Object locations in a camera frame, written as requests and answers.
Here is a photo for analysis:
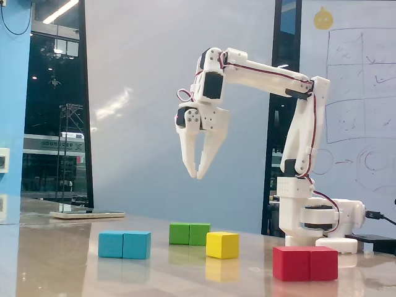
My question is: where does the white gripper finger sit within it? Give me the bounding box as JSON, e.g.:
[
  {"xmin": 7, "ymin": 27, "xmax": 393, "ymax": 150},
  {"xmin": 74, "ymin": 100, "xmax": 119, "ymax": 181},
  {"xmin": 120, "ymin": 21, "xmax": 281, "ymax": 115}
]
[
  {"xmin": 197, "ymin": 127, "xmax": 230, "ymax": 180},
  {"xmin": 177, "ymin": 108, "xmax": 203, "ymax": 179}
]

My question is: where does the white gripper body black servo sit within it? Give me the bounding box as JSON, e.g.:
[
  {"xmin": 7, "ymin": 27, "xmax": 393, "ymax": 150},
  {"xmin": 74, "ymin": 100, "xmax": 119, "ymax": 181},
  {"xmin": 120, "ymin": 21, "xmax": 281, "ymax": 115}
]
[{"xmin": 176, "ymin": 104, "xmax": 231, "ymax": 135}]

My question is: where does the green wooden block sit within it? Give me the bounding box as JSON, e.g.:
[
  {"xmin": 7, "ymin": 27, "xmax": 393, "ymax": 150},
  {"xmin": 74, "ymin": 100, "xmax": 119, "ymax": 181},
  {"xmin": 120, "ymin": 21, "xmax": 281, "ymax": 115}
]
[{"xmin": 169, "ymin": 222, "xmax": 212, "ymax": 247}]

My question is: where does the small yellow wooden cube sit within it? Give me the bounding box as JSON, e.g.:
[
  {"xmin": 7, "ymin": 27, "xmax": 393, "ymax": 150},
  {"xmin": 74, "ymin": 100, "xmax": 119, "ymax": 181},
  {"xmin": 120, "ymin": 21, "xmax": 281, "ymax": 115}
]
[{"xmin": 205, "ymin": 231, "xmax": 240, "ymax": 260}]

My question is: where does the blue wooden block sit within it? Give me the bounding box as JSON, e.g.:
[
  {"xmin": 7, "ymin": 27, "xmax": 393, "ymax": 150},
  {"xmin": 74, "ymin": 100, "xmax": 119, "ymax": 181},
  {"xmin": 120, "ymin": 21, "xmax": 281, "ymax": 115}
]
[{"xmin": 98, "ymin": 230, "xmax": 152, "ymax": 260}]

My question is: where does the red wooden block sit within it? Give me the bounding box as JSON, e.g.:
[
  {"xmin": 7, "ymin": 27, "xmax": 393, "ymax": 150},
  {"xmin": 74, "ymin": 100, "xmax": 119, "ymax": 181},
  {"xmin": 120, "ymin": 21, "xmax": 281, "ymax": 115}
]
[{"xmin": 272, "ymin": 246, "xmax": 339, "ymax": 282}]

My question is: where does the flat wooden board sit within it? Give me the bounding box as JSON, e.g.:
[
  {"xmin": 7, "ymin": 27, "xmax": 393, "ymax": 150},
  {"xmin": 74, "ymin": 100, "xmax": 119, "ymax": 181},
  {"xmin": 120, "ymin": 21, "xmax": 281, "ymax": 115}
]
[{"xmin": 49, "ymin": 210, "xmax": 126, "ymax": 221}]

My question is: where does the white banner with lettering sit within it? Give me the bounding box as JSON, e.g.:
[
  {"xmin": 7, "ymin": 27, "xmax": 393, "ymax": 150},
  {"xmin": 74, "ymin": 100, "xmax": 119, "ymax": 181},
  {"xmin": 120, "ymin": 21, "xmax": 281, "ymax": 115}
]
[{"xmin": 23, "ymin": 134, "xmax": 86, "ymax": 154}]

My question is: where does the whiteboard with marker drawings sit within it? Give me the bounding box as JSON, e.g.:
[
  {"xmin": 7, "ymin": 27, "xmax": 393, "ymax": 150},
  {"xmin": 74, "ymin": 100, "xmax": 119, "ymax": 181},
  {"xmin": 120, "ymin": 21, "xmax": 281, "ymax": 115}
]
[{"xmin": 297, "ymin": 0, "xmax": 396, "ymax": 238}]

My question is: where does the yellow round sticker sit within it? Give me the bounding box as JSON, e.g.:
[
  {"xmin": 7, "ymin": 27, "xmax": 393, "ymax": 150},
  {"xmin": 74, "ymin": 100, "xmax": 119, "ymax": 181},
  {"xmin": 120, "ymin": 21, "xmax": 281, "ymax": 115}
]
[{"xmin": 313, "ymin": 6, "xmax": 335, "ymax": 31}]

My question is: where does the ceiling light strip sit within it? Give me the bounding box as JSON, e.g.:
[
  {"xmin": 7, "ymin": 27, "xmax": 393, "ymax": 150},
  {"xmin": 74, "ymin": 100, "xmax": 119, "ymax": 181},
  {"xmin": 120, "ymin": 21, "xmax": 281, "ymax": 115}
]
[{"xmin": 42, "ymin": 0, "xmax": 80, "ymax": 25}]

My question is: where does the black flat box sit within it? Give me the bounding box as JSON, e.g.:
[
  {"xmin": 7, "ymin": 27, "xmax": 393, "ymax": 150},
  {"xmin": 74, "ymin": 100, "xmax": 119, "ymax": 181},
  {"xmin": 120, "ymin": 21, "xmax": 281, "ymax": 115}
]
[{"xmin": 344, "ymin": 234, "xmax": 396, "ymax": 253}]

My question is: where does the gripper servo wire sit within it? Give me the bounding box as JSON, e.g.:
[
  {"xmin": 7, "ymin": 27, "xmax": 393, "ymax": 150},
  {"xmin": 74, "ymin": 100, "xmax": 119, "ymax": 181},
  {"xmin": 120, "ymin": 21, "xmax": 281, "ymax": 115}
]
[{"xmin": 176, "ymin": 88, "xmax": 197, "ymax": 104}]

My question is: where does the forearm servo wire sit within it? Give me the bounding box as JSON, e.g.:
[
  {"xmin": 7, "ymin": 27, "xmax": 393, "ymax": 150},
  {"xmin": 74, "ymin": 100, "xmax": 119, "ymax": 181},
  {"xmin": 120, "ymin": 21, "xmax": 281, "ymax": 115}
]
[{"xmin": 220, "ymin": 53, "xmax": 314, "ymax": 88}]

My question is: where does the black door frame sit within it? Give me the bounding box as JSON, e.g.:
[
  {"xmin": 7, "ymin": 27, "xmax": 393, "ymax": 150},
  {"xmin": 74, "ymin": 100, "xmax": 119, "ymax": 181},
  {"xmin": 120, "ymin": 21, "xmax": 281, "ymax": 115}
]
[{"xmin": 260, "ymin": 0, "xmax": 303, "ymax": 238}]

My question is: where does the upper arm servo wire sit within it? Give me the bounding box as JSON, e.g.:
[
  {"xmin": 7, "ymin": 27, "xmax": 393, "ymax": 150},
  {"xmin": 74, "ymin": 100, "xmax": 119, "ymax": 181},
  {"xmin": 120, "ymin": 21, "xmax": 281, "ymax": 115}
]
[{"xmin": 303, "ymin": 88, "xmax": 320, "ymax": 181}]

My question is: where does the black window frame post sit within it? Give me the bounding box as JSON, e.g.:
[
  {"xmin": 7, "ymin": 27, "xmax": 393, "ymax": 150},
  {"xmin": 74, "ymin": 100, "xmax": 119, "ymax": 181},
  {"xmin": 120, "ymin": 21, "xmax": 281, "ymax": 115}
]
[{"xmin": 78, "ymin": 0, "xmax": 95, "ymax": 209}]

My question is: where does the base servo wire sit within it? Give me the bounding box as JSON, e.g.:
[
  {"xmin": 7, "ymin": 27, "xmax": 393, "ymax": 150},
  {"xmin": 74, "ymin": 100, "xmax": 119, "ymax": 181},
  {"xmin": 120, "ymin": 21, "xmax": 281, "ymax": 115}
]
[{"xmin": 311, "ymin": 189, "xmax": 342, "ymax": 233}]

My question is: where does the black usb cable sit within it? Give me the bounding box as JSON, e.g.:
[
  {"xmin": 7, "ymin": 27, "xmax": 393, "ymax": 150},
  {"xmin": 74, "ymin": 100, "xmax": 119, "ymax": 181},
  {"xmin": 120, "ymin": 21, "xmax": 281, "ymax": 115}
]
[{"xmin": 364, "ymin": 210, "xmax": 396, "ymax": 226}]

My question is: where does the white wall box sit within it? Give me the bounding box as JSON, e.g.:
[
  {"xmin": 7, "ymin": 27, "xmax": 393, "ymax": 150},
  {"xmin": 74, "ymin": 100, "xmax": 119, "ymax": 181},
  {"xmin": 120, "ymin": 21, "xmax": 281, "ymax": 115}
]
[{"xmin": 0, "ymin": 147, "xmax": 11, "ymax": 173}]

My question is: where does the black hanging cable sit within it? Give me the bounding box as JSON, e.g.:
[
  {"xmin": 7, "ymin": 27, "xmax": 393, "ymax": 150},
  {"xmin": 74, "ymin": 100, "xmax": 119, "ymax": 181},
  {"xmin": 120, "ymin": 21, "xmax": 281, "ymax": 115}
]
[{"xmin": 0, "ymin": 0, "xmax": 33, "ymax": 36}]

